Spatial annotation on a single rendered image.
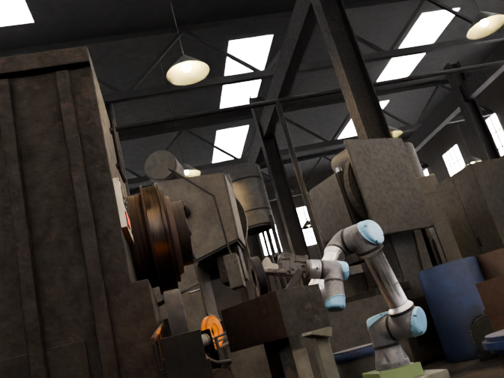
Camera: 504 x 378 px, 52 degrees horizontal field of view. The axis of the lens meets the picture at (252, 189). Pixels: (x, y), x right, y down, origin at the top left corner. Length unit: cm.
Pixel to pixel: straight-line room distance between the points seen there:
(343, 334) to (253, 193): 717
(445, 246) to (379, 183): 390
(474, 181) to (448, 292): 192
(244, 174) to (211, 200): 636
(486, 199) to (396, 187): 129
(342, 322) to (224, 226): 143
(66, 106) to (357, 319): 322
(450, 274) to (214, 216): 229
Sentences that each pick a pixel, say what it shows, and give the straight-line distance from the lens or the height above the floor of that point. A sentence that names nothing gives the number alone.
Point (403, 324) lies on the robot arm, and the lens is 233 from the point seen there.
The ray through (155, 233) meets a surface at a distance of 201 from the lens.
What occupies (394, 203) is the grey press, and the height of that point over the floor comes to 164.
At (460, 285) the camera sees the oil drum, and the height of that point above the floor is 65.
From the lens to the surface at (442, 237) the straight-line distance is 937.
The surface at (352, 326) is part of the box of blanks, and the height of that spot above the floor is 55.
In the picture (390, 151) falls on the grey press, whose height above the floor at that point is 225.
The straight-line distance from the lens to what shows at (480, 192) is 666.
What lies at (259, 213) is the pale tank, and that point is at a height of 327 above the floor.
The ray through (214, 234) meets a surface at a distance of 492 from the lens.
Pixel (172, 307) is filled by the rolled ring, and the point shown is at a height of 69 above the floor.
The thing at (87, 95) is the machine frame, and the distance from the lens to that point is 196.
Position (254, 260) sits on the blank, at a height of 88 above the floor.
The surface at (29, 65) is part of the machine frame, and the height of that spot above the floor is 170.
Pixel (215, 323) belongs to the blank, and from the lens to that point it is 263.
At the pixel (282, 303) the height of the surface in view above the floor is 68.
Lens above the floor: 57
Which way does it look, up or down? 17 degrees up
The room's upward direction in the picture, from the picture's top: 15 degrees counter-clockwise
